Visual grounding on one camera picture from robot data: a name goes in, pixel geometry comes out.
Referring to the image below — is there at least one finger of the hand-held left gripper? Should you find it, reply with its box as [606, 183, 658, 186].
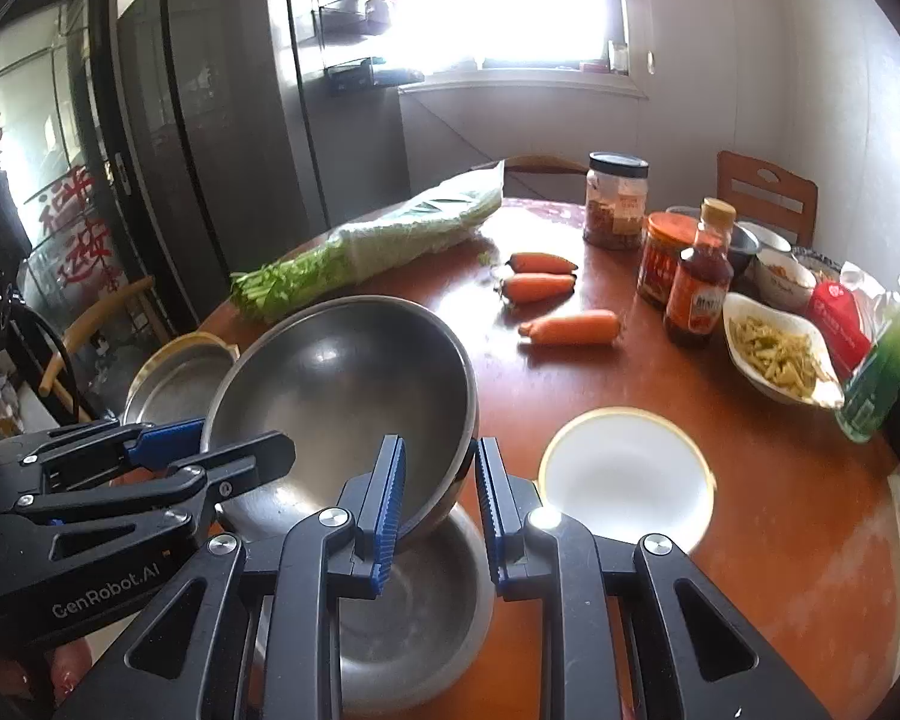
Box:
[16, 431, 298, 541]
[0, 417, 208, 492]

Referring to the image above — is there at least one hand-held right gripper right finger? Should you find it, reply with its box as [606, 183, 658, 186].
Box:
[477, 436, 830, 720]

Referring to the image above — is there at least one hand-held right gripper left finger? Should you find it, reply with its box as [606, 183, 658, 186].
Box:
[56, 435, 407, 720]

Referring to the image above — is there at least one yellow shell-shaped plate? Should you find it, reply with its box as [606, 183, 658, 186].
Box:
[122, 331, 239, 427]

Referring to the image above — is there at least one small steel bowl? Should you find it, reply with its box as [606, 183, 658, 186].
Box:
[251, 502, 496, 713]

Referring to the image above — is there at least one large steel bowl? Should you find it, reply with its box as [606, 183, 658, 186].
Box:
[201, 295, 481, 545]

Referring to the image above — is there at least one person's left hand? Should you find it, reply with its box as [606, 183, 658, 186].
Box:
[45, 641, 95, 706]

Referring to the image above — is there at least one steel plate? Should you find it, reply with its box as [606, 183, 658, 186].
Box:
[127, 341, 233, 425]

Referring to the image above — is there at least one wooden chair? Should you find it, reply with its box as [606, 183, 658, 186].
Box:
[41, 276, 158, 421]
[716, 151, 818, 248]
[495, 155, 593, 203]

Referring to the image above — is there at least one green celery bunch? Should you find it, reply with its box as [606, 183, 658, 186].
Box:
[229, 244, 361, 325]

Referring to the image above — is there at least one carrot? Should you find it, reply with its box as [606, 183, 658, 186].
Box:
[506, 252, 578, 275]
[517, 309, 622, 347]
[499, 272, 577, 306]

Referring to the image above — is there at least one wrapped napa cabbage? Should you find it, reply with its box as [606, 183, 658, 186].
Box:
[330, 169, 505, 286]

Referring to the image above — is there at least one glass door with red stickers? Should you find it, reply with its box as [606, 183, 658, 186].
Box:
[0, 0, 132, 301]

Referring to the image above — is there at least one brown sauce bottle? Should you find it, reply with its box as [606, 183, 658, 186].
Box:
[664, 197, 737, 350]

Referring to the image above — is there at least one red-lidded sauce jar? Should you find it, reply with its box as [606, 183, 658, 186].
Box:
[637, 212, 702, 308]

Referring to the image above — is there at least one grey refrigerator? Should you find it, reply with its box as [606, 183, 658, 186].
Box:
[112, 0, 413, 331]

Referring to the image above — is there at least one white dish of shredded food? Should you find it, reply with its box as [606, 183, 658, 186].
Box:
[722, 292, 845, 410]

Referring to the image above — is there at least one clear jar with dark lid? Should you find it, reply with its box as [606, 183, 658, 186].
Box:
[583, 152, 650, 250]

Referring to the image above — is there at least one dark bowl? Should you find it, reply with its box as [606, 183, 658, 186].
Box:
[727, 223, 762, 275]

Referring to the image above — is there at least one white bowl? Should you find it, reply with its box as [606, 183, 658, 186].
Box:
[754, 249, 817, 314]

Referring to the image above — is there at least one red packet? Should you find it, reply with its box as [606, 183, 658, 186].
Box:
[805, 281, 875, 383]

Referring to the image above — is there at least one green plastic bottle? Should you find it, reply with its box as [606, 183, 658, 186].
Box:
[836, 240, 900, 443]

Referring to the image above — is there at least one clear plastic bag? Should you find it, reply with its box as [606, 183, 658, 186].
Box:
[840, 261, 900, 316]

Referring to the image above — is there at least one window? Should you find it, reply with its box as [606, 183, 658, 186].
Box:
[360, 0, 646, 83]

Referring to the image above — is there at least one yellow bowl with handle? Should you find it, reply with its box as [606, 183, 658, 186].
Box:
[538, 406, 717, 552]

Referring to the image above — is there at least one black cable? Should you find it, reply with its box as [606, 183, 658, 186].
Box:
[15, 300, 68, 391]

